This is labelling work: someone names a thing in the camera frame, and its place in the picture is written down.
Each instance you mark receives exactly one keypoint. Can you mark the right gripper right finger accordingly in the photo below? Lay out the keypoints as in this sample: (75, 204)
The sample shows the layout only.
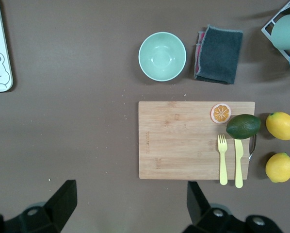
(220, 223)

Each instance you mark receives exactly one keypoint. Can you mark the wooden cutting board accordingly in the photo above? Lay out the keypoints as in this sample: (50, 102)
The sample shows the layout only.
(179, 140)

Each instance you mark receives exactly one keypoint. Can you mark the light green bowl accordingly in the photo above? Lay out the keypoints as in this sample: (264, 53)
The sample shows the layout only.
(162, 56)

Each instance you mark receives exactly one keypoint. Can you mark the yellow plastic fork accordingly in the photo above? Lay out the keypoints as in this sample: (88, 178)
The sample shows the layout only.
(223, 165)

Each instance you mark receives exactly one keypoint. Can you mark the orange slice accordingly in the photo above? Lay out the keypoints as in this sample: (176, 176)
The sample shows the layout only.
(220, 113)

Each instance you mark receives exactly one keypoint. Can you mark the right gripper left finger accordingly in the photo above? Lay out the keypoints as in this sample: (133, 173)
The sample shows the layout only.
(38, 221)

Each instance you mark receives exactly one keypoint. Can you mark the dark green avocado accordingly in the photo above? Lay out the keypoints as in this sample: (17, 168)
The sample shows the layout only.
(243, 126)

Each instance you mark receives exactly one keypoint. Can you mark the yellow plastic knife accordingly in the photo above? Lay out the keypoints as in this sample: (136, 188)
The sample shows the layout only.
(238, 165)

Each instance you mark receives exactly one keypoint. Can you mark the dark grey folded cloth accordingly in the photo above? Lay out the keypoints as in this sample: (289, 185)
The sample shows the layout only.
(219, 55)

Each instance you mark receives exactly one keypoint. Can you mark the yellow lemon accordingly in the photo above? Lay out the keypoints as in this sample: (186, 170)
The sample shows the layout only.
(282, 125)
(279, 167)

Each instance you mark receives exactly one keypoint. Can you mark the green cup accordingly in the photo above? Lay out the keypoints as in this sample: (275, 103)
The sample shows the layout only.
(286, 31)

